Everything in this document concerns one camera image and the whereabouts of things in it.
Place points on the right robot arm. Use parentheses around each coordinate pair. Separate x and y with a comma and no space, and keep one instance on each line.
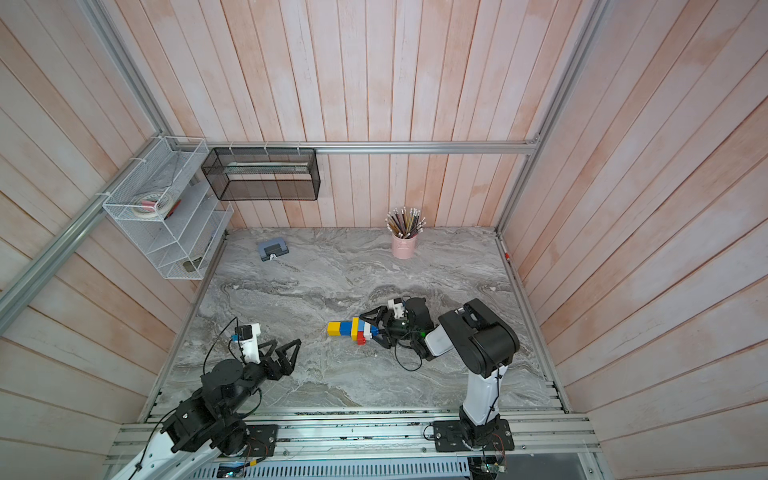
(483,341)

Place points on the yellow square lego brick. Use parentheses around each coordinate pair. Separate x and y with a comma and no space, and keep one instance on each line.
(334,329)

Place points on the blue square lego brick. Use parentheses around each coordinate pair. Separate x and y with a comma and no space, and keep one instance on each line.
(345,328)

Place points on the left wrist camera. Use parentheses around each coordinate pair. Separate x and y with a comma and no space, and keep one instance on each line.
(246,339)

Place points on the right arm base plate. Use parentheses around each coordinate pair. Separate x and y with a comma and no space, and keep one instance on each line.
(464,436)

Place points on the white wire shelf rack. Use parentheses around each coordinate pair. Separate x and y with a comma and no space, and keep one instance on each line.
(180,246)

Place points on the bundle of pencils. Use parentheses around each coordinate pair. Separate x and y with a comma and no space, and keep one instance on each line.
(405,222)

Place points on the yellow long lego brick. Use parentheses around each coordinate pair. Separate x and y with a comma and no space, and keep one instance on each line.
(354,328)

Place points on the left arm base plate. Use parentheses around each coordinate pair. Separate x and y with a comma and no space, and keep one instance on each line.
(251,441)

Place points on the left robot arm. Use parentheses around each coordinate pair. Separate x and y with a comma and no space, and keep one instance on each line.
(209,424)

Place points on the black mesh basket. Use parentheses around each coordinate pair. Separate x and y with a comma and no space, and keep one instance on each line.
(263,173)

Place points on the tape roll on shelf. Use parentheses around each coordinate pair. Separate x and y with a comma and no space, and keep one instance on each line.
(152,206)

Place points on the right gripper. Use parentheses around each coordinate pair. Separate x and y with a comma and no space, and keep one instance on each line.
(382,311)

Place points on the pink pencil cup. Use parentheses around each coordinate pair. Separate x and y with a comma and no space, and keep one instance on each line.
(403,248)

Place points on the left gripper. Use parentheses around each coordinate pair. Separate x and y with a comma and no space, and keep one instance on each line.
(286,367)

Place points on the blue grey stapler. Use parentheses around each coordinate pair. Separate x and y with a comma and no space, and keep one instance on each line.
(272,249)

